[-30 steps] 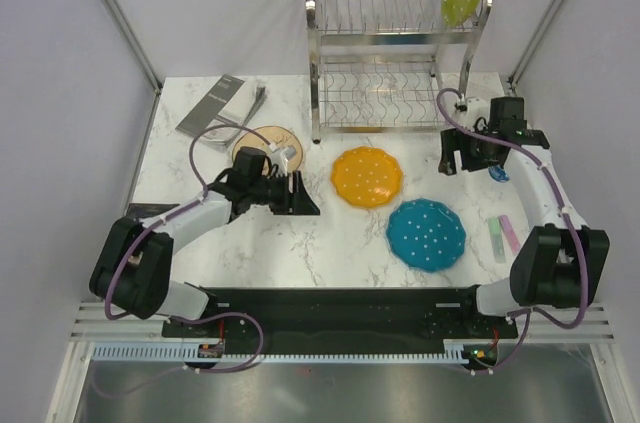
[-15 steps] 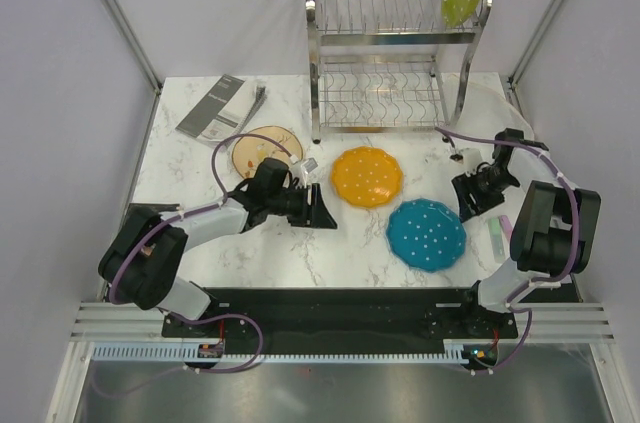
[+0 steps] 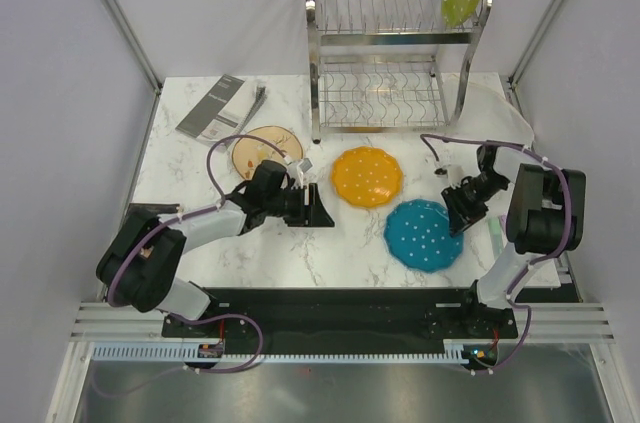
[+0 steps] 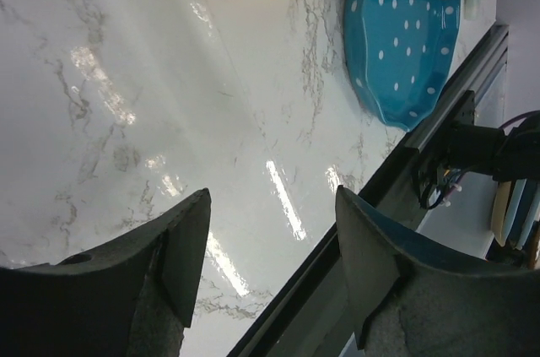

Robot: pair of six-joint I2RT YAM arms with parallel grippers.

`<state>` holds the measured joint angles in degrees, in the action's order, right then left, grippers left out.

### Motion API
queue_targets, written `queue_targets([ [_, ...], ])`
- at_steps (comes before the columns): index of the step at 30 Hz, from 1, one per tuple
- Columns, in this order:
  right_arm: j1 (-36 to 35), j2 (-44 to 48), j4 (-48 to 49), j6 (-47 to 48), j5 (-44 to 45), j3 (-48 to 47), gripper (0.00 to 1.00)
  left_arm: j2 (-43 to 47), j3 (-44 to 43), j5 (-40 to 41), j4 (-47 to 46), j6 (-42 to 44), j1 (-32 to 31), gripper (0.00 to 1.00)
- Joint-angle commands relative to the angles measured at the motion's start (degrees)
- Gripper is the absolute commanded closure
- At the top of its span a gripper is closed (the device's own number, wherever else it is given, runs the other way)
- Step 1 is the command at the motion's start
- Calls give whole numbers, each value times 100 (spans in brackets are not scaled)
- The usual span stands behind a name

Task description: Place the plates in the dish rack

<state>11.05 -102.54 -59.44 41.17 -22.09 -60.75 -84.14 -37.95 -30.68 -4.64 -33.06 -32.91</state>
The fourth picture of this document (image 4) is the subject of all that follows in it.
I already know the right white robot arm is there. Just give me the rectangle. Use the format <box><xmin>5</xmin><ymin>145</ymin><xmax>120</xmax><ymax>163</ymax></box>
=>
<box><xmin>413</xmin><ymin>111</ymin><xmax>539</xmax><ymax>209</ymax></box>

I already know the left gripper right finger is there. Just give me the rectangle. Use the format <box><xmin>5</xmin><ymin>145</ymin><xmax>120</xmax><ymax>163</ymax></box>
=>
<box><xmin>335</xmin><ymin>186</ymin><xmax>540</xmax><ymax>357</ymax></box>

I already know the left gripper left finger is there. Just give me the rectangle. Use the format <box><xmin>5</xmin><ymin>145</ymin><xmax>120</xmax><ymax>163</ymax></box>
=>
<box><xmin>1</xmin><ymin>189</ymin><xmax>211</xmax><ymax>356</ymax></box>

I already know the blue polka dot plate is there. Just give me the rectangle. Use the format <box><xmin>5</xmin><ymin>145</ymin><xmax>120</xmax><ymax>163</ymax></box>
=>
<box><xmin>343</xmin><ymin>0</ymin><xmax>461</xmax><ymax>132</ymax></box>

